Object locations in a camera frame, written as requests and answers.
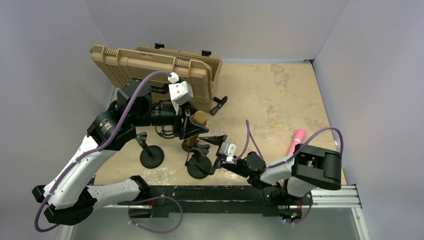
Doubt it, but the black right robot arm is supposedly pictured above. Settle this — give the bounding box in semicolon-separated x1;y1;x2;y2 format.
201;135;342;204

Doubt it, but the tan plastic hard case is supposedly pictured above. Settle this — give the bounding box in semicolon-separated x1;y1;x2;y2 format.
89;44;223;112

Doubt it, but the aluminium frame rail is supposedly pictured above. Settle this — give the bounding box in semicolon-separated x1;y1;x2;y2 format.
311;185;362;208

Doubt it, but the black tripod shock mount stand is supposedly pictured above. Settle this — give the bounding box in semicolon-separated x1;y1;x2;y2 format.
154;124;179;139

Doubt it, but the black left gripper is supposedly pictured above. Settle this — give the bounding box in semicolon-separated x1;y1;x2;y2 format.
131;99;209;138

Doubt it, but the gold microphone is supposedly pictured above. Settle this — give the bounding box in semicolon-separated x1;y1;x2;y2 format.
184;110;208;149

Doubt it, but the black mounting rail base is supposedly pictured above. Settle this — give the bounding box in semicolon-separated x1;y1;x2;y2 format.
116;185;314;219

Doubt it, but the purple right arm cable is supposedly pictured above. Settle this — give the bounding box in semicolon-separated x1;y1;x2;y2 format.
231;119;345;164

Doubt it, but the pink microphone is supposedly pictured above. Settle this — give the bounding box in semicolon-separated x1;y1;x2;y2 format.
287;128;306;155

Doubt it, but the black case carry handle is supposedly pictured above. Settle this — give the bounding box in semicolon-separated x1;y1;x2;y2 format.
150;84;169;95

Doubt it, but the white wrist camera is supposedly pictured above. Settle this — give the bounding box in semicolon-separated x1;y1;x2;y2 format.
168;81;194;114
218;141;237;164

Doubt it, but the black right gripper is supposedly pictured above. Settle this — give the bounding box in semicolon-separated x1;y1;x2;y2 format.
190;134;249;178

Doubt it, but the black round base stand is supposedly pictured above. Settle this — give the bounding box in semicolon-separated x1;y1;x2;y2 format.
135;132;165;169

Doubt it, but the black round gold-mic stand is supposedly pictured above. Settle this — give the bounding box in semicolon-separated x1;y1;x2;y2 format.
181;139;212;180

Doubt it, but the black T-shaped adapter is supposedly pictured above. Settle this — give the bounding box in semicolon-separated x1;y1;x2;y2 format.
213;96;228;109

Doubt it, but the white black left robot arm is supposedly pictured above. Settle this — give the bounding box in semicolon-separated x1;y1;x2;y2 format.
32;77;208;227

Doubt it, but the black cylindrical adapter piece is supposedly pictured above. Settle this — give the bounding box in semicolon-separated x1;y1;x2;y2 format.
209;105;220;116

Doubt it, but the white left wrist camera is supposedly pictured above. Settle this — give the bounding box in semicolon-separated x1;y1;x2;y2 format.
168;81;194;114

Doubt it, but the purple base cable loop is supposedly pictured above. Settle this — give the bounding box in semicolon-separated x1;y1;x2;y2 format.
128;197;183;235

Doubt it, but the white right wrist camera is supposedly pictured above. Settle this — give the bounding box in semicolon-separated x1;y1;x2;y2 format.
218;141;237;164

